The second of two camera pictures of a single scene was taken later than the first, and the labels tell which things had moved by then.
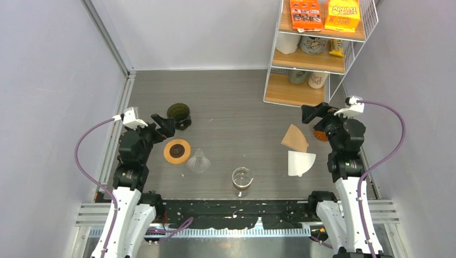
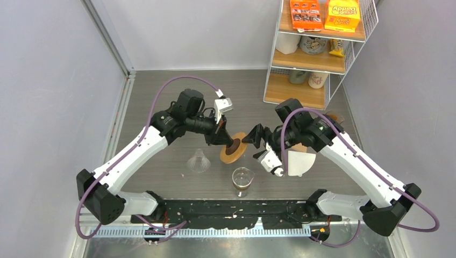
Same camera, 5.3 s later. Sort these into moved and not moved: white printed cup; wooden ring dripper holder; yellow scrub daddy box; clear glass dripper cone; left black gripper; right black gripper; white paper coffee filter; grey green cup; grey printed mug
Moved: left black gripper; right black gripper; wooden ring dripper holder
Not moved: grey printed mug; grey green cup; white printed cup; white paper coffee filter; clear glass dripper cone; yellow scrub daddy box
